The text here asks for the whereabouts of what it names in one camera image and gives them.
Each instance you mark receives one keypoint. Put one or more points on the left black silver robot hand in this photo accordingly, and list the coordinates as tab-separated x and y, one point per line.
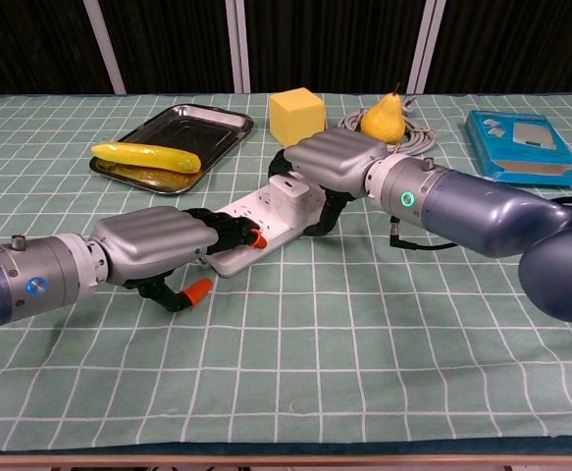
153	240

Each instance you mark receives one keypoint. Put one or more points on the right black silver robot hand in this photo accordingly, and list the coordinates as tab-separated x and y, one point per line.
334	157

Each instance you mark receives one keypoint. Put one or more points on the white charger plug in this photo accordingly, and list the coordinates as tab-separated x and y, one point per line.
290	198

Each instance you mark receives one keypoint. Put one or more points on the white power strip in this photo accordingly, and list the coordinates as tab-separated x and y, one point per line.
246	255

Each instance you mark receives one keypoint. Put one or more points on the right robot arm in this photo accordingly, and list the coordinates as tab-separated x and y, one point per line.
486	211

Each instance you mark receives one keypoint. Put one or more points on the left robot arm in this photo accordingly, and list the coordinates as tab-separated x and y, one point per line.
20	279

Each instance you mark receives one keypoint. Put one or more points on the yellow foam cube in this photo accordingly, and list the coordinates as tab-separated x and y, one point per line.
295	118

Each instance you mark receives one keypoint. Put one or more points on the yellow pear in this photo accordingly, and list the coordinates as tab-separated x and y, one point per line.
383	122

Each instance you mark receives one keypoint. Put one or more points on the yellow banana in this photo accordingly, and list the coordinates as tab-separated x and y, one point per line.
143	156

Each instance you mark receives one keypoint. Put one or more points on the blue kitchen scale box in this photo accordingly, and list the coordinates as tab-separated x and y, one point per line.
521	147

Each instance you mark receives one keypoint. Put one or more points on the green grid tablecloth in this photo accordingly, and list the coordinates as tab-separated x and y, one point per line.
315	343

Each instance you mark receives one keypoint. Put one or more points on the white partition frame post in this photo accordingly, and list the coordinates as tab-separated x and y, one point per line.
239	44
105	44
423	44

